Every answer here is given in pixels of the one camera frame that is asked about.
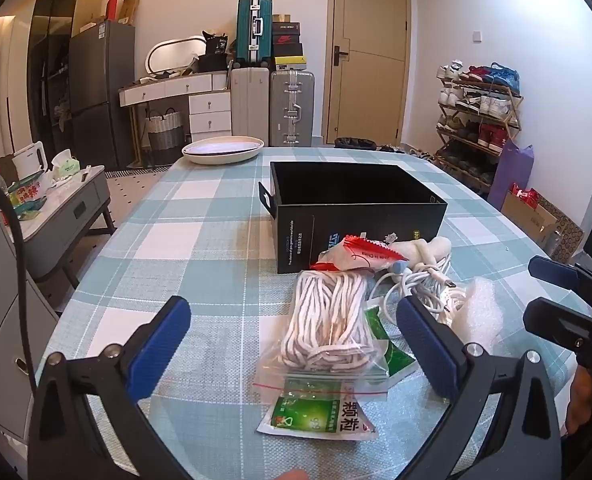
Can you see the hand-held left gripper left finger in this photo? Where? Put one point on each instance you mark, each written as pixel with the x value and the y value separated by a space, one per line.
pixel 160 345

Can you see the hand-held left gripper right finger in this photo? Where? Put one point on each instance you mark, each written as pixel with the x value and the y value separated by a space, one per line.
pixel 421 345

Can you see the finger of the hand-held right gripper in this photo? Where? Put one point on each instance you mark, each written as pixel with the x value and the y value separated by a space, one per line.
pixel 551 270
pixel 551 317

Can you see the green white sachet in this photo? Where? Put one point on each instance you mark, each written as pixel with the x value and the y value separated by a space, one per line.
pixel 396 360
pixel 301 415

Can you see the white bubble wrap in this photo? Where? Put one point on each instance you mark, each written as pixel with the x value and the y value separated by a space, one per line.
pixel 486 310

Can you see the red white packet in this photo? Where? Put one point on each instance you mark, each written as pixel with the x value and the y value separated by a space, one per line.
pixel 361 255

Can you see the black cardboard box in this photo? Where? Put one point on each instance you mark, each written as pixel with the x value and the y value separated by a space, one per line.
pixel 296 230

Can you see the person's right hand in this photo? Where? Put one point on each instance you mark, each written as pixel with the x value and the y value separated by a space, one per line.
pixel 581 400

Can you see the brown cardboard box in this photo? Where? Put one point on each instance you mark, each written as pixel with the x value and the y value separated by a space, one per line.
pixel 536 225

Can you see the red snack packets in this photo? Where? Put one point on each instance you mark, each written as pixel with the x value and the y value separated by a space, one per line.
pixel 525 196

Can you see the purple yoga mat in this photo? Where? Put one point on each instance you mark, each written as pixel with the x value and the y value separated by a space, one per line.
pixel 511 175

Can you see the teal checked tablecloth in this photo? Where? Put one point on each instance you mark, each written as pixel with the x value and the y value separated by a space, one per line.
pixel 200 240

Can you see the wooden shoe rack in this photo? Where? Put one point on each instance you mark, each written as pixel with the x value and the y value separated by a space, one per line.
pixel 513 97

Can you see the group of assorted shoes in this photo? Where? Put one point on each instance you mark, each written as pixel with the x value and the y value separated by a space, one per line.
pixel 491 105

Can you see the grey drawer cabinet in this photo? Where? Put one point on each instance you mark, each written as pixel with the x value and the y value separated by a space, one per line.
pixel 0 320

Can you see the grey coffee table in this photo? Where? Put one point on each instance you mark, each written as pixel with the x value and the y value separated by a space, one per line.
pixel 70 210

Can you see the scattered floor shoes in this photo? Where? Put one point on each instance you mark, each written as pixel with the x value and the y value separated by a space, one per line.
pixel 406 151

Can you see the colourful snack bag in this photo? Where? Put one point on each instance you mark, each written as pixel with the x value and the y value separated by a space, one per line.
pixel 28 197

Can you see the white oval plate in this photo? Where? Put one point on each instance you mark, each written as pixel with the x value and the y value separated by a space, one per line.
pixel 223 152

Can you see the green tissue pack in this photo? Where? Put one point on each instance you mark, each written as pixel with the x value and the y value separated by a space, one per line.
pixel 65 166

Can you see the dark fuzzy slippers pair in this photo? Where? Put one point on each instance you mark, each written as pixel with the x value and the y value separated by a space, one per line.
pixel 355 143

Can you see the woven grey basket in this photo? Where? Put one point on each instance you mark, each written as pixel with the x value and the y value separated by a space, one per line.
pixel 165 132

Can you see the white electric kettle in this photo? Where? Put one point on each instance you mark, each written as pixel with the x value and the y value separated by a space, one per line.
pixel 28 160

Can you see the white dressing table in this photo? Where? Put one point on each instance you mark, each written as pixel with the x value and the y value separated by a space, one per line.
pixel 205 105

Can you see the beige suitcase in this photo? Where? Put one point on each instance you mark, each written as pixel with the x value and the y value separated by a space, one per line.
pixel 250 110

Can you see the grey refrigerator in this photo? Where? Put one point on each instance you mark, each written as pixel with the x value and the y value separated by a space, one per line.
pixel 100 95

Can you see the tan wooden door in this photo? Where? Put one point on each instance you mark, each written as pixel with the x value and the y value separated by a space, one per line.
pixel 371 85

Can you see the silver suitcase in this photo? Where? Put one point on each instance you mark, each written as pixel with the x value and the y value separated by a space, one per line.
pixel 291 110

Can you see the oval white mirror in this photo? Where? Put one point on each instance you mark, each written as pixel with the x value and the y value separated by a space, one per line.
pixel 173 55

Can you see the black bag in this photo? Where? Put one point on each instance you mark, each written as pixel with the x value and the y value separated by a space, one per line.
pixel 213 55

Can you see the tall black cabinet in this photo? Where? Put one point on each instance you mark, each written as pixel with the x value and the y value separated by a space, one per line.
pixel 50 60

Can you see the dark shoe box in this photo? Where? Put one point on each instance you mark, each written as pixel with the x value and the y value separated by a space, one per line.
pixel 288 50

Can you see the flat cardboard carton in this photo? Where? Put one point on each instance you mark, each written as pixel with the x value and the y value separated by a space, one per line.
pixel 93 25

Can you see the teal suitcase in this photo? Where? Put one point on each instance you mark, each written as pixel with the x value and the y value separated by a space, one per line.
pixel 253 30

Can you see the black red shoe box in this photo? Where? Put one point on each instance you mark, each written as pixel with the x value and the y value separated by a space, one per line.
pixel 287 39

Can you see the open cardboard carton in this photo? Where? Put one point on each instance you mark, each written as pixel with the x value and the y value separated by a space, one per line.
pixel 130 9

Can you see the red paper bag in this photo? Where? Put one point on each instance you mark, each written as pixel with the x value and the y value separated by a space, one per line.
pixel 112 7

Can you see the brown shoe box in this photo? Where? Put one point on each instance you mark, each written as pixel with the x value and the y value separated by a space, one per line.
pixel 286 18

